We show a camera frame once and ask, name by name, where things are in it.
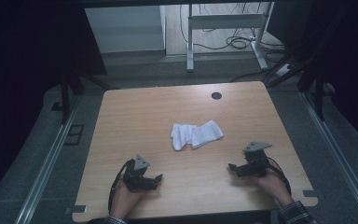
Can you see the person's left hand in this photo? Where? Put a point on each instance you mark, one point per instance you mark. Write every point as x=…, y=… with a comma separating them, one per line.
x=124, y=199

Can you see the white metal desk frame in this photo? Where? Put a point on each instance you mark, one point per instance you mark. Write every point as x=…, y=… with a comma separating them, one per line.
x=223, y=21

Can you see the white power strip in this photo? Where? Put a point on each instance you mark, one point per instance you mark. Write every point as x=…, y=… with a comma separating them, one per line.
x=283, y=70

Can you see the person's right hand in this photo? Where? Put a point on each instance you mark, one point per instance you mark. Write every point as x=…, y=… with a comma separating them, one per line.
x=273, y=186

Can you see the white sock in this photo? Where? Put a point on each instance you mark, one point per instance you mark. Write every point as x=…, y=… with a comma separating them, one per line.
x=195, y=135

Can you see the black tripod stand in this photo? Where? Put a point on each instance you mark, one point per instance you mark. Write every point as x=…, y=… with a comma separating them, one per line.
x=318, y=93

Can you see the aluminium floor rail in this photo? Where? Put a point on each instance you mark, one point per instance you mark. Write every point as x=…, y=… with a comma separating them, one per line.
x=46, y=168
x=338, y=152

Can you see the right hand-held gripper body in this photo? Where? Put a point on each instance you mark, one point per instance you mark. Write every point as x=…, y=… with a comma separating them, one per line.
x=256, y=165

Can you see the dark curtain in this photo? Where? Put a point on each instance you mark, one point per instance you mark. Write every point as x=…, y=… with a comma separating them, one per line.
x=354, y=62
x=28, y=62

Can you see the black round table grommet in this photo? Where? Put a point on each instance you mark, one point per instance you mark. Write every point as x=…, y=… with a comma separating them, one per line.
x=216, y=95

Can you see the grey cabinet panel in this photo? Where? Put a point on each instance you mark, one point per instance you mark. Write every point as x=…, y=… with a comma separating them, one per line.
x=124, y=29

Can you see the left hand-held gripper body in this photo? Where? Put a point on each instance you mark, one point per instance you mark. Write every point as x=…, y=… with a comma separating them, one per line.
x=135, y=177

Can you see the black metal stand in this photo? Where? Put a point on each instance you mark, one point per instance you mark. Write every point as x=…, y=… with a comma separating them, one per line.
x=65, y=99

